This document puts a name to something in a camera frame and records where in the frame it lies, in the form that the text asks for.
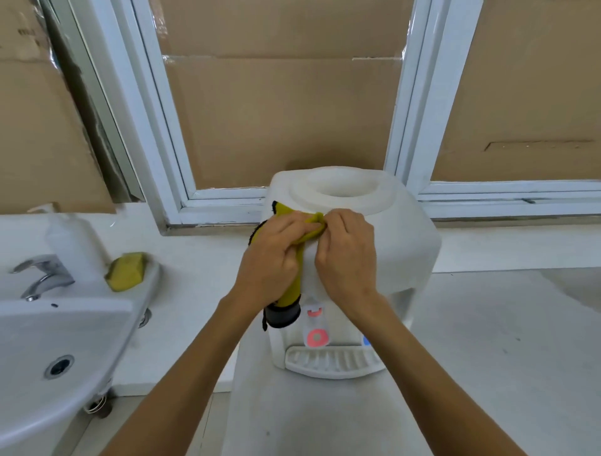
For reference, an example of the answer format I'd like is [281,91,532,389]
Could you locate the person's left hand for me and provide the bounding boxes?
[230,210,327,320]

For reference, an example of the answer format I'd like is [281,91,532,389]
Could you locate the person's right hand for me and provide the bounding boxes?
[313,208,380,325]

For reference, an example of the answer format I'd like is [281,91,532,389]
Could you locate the yellow grey cleaning cloth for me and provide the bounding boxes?
[247,200,327,332]

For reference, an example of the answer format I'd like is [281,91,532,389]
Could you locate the white water dispenser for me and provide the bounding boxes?
[259,165,443,380]

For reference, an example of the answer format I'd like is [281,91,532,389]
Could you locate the white drip tray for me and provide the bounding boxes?
[284,344,387,380]

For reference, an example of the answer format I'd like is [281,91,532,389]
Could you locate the person's left forearm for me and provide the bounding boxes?
[98,291,264,456]

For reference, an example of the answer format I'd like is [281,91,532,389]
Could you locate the person's right forearm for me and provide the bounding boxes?
[345,291,529,456]

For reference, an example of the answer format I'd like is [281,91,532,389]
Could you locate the red tap lever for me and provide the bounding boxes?
[304,296,331,350]

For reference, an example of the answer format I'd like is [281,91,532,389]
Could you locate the yellow sponge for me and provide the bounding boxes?
[104,252,149,293]

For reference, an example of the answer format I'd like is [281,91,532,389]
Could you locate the brown cardboard window cover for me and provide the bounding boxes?
[431,0,601,183]
[149,0,415,191]

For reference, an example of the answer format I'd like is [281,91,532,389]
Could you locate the white soap pump bottle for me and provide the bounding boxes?
[27,202,113,282]

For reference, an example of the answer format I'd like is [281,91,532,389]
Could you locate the chrome sink pipes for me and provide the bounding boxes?
[83,308,153,420]

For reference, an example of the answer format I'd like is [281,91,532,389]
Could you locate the chrome faucet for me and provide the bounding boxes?
[9,253,76,303]

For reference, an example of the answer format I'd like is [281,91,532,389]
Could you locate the white ceramic sink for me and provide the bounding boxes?
[0,262,163,452]

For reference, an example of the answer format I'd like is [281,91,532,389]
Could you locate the metal sink drain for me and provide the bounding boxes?
[44,355,76,380]

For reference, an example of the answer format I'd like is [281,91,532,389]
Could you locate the large taped brown cardboard sheet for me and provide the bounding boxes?
[0,0,117,216]

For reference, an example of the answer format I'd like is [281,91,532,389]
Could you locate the white window frame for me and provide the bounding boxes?
[42,0,601,231]

